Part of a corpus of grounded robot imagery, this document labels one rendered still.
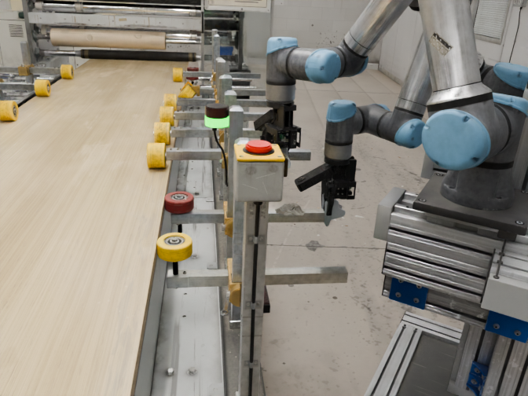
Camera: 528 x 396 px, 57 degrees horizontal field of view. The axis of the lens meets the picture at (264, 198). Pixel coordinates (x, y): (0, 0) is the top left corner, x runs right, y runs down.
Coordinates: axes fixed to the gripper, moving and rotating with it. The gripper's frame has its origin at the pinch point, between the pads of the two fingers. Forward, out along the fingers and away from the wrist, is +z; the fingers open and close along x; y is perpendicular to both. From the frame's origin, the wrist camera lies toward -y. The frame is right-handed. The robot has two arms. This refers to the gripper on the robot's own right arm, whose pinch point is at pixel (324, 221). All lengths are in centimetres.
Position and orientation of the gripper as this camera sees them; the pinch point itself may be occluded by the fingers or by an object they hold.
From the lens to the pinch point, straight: 143.4
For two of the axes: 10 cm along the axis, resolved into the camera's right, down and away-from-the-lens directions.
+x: -1.2, -4.0, 9.1
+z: -0.2, 9.2, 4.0
